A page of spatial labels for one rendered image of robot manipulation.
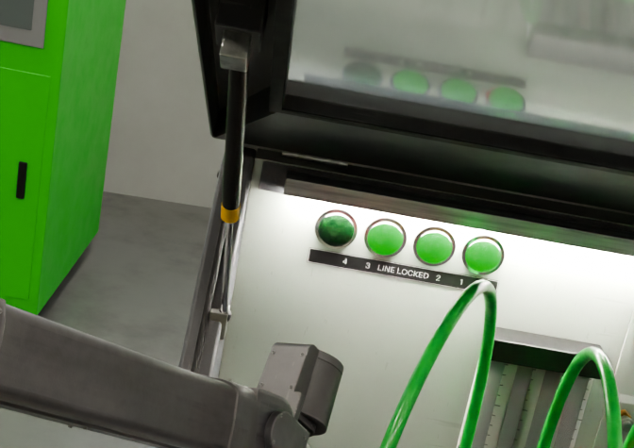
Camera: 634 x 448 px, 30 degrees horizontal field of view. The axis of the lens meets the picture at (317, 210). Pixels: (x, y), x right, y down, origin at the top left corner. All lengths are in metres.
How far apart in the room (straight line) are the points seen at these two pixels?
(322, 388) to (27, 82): 2.78
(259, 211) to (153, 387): 0.65
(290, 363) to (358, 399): 0.54
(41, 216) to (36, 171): 0.15
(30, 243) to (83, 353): 3.12
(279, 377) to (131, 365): 0.23
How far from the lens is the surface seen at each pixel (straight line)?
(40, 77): 3.68
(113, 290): 4.39
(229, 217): 1.19
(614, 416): 1.18
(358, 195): 1.38
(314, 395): 0.99
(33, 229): 3.84
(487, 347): 1.37
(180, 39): 5.07
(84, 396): 0.74
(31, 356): 0.70
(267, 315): 1.47
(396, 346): 1.49
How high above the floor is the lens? 1.89
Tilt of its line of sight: 20 degrees down
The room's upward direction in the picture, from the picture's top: 11 degrees clockwise
